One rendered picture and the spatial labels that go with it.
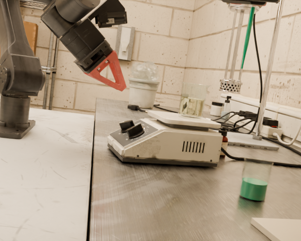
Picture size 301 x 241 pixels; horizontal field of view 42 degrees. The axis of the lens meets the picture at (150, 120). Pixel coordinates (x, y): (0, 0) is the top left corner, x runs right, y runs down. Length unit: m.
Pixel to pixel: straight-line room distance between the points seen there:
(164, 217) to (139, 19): 2.76
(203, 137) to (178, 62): 2.47
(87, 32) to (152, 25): 2.44
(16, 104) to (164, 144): 0.34
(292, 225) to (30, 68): 0.60
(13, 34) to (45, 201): 0.51
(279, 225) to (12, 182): 0.35
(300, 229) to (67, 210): 0.28
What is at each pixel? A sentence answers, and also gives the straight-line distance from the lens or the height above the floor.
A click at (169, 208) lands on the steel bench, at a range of 0.53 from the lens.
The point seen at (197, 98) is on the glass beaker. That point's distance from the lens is 0.78.
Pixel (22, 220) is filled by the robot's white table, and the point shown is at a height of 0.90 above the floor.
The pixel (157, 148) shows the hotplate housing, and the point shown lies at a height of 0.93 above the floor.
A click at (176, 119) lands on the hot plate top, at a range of 0.74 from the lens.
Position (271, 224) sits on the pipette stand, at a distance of 0.52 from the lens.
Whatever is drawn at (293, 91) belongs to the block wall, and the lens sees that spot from 1.50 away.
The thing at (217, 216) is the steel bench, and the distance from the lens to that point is 0.53.
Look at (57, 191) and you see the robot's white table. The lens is 0.54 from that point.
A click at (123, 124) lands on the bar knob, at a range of 0.80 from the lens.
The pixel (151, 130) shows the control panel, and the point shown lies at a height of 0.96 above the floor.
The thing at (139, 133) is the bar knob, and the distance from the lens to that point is 0.74.
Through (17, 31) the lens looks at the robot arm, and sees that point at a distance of 0.93.
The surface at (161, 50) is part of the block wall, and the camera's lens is 3.19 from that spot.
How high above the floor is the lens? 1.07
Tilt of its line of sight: 7 degrees down
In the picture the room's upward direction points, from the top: 8 degrees clockwise
